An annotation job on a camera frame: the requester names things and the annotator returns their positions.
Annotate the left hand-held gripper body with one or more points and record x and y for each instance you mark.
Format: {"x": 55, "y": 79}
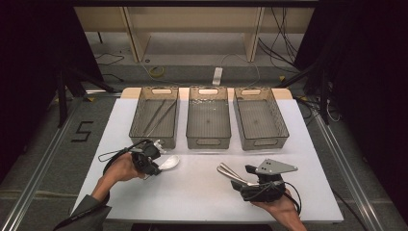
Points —
{"x": 144, "y": 154}

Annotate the white table sheet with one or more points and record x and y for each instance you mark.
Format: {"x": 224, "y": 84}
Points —
{"x": 198, "y": 199}

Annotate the aluminium floor rail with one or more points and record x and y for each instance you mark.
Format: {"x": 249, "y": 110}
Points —
{"x": 35, "y": 173}
{"x": 346, "y": 166}

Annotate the metal tongs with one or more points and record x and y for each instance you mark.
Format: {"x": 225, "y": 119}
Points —
{"x": 229, "y": 173}

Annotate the pale wooden shelf unit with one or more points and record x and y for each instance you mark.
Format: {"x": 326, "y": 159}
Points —
{"x": 192, "y": 19}

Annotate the white rice spoon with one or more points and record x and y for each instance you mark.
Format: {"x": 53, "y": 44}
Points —
{"x": 170, "y": 162}

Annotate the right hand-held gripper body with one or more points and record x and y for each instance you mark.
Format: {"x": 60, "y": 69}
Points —
{"x": 275, "y": 166}

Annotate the person's right hand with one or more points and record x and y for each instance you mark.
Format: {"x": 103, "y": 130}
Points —
{"x": 284, "y": 208}

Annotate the white power strip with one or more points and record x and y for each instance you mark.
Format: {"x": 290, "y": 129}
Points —
{"x": 217, "y": 76}

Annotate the person's left hand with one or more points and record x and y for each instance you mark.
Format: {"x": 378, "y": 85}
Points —
{"x": 120, "y": 168}

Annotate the clear grey plastic bin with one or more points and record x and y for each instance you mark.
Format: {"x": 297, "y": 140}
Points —
{"x": 260, "y": 120}
{"x": 208, "y": 120}
{"x": 155, "y": 118}

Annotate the person's grey sleeve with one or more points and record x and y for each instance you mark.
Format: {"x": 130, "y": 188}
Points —
{"x": 86, "y": 215}

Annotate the black metal stand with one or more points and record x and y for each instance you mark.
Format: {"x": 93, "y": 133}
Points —
{"x": 324, "y": 96}
{"x": 61, "y": 96}

